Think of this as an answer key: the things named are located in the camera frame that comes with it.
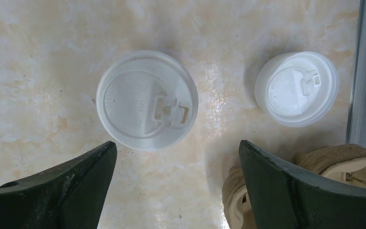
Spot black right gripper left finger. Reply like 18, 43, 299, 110
0, 141, 117, 229

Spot stack of plastic lids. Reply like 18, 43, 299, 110
254, 52, 340, 127

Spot translucent plastic cup lid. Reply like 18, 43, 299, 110
96, 50, 199, 151

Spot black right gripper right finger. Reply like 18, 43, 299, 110
239, 140, 366, 229

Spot brown pulp cup carrier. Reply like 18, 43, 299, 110
222, 144, 366, 229

